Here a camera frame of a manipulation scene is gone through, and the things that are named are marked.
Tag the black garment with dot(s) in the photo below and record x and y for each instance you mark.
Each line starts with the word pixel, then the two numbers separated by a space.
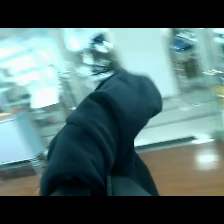
pixel 100 133

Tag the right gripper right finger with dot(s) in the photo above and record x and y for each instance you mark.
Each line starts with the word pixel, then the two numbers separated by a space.
pixel 128 187

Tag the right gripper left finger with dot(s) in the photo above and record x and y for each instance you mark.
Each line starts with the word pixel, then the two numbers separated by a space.
pixel 83 190

